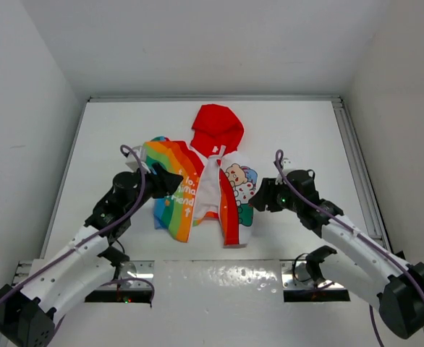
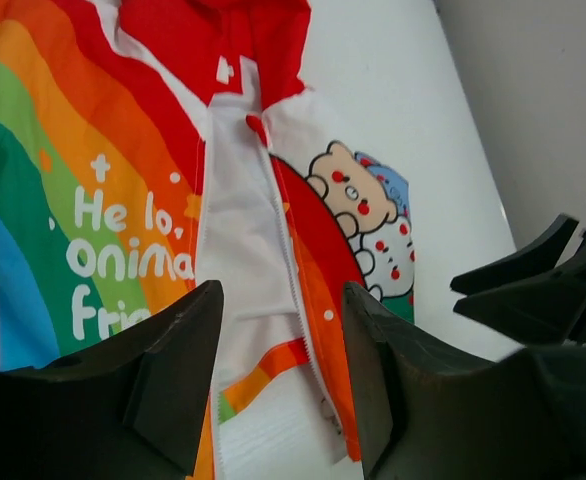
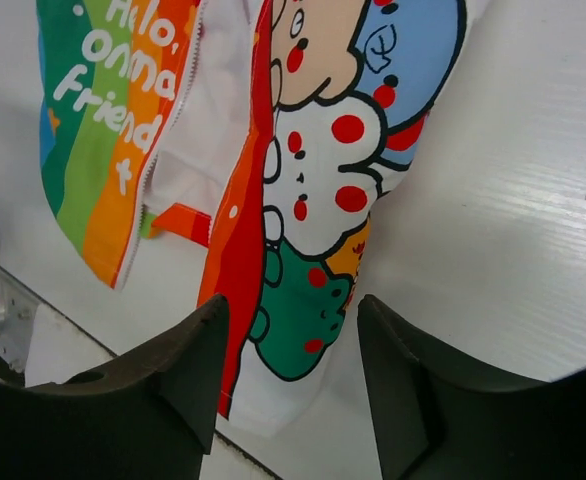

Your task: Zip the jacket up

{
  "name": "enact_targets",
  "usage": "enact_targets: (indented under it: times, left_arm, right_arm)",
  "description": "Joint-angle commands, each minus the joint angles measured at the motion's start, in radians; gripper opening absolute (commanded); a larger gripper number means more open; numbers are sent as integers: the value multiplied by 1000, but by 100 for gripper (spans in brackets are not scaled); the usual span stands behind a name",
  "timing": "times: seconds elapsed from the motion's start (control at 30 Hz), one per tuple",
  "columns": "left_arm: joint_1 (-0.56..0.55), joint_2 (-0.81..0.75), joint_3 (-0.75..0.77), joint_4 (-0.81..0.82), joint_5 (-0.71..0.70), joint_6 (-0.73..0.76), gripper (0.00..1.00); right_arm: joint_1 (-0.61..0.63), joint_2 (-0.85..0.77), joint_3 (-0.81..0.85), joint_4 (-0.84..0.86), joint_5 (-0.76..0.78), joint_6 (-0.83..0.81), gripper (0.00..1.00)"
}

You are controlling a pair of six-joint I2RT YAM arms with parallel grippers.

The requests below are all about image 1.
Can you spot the rainbow children's hooded jacket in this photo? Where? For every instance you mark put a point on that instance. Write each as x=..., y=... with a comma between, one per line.
x=218, y=182

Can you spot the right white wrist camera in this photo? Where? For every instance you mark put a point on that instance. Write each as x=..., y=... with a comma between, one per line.
x=284, y=166

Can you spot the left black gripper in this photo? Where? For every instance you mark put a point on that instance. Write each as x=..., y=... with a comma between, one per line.
x=165, y=182

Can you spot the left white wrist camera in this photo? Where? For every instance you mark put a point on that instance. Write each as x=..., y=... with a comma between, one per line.
x=136, y=158

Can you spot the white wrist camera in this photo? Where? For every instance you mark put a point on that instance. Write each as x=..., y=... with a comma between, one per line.
x=284, y=166
x=136, y=158

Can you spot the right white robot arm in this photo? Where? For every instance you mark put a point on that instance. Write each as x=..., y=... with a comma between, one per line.
x=390, y=285

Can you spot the metal base plate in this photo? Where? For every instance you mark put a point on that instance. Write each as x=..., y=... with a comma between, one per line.
x=295, y=277
x=134, y=268

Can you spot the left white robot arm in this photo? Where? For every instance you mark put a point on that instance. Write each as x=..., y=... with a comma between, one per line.
x=31, y=310

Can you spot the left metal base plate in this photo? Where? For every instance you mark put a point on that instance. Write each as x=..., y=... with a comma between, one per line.
x=134, y=268

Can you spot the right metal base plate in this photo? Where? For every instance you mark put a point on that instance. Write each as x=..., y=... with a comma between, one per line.
x=295, y=277

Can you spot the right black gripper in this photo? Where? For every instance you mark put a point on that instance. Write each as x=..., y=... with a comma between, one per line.
x=265, y=196

